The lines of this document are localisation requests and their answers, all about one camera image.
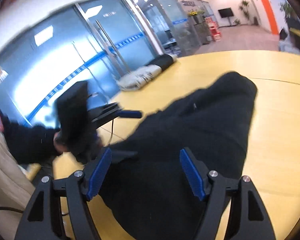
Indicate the person's left black sleeve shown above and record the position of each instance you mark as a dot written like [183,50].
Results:
[29,144]

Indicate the folded black garment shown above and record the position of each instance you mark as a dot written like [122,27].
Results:
[164,61]

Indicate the folded beige sweater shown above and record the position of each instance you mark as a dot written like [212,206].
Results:
[137,79]

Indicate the red white stacked boxes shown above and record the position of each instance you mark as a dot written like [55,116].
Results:
[215,33]

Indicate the black wall television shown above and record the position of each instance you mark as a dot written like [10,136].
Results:
[226,13]

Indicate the potted green plant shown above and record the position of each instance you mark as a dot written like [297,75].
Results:
[288,11]

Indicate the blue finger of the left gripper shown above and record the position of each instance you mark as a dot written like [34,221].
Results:
[130,114]

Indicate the yellow flowers on stand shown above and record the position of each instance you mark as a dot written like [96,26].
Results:
[196,15]

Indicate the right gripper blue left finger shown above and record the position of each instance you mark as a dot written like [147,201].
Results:
[94,174]

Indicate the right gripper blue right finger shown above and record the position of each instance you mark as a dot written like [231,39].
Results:
[196,173]

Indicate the person's left hand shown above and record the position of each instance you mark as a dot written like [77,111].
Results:
[60,146]

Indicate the tall corner plant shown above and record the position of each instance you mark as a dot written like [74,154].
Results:
[244,8]

